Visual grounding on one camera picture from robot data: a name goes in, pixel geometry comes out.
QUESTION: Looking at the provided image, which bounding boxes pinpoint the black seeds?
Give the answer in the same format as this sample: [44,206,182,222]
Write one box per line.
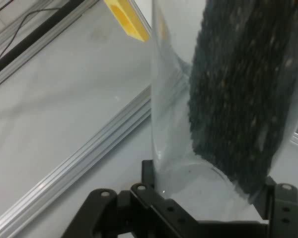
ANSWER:
[188,0,298,203]

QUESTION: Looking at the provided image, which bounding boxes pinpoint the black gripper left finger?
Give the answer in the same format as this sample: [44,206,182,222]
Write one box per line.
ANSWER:
[61,160,199,238]

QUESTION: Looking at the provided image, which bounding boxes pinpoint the aluminium frame post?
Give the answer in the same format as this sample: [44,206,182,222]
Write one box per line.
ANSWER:
[0,84,152,238]
[0,0,101,94]

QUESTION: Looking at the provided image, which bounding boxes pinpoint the clear plastic jar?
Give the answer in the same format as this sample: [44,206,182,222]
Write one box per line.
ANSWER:
[150,0,298,222]

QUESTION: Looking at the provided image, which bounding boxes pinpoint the yellow box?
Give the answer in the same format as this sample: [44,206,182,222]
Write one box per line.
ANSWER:
[103,0,171,43]

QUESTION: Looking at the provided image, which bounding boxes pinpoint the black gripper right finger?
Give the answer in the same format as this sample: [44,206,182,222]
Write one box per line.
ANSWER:
[248,175,298,238]

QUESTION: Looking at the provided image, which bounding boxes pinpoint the thin dark cable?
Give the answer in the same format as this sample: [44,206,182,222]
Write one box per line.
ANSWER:
[0,7,63,62]

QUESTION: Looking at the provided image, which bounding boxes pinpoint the black straight bar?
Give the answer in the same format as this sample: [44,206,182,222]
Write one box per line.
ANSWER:
[0,0,89,80]

